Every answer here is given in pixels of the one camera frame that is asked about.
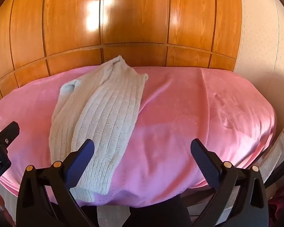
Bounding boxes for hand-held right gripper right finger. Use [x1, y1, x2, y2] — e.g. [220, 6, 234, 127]
[190, 139, 269, 227]

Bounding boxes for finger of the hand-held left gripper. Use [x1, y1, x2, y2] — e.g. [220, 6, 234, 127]
[0, 121, 20, 150]

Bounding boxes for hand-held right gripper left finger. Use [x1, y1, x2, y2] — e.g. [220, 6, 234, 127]
[16, 139, 95, 227]

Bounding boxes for white knit sweater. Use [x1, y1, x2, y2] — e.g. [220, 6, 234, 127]
[48, 55, 149, 203]

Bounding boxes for red printed cloth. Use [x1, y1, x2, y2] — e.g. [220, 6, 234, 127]
[0, 186, 17, 227]

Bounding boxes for pink blanket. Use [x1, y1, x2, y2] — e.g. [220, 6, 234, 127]
[0, 66, 277, 207]

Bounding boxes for person's dark pants leg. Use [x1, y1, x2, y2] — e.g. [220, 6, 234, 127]
[126, 194, 190, 227]

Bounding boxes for beige patterned cushion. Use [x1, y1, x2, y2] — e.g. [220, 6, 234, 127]
[258, 127, 284, 187]

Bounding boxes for dark red cloth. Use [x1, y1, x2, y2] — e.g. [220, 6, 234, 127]
[267, 184, 284, 224]

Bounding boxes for wooden wardrobe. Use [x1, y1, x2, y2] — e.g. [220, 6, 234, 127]
[0, 0, 243, 110]

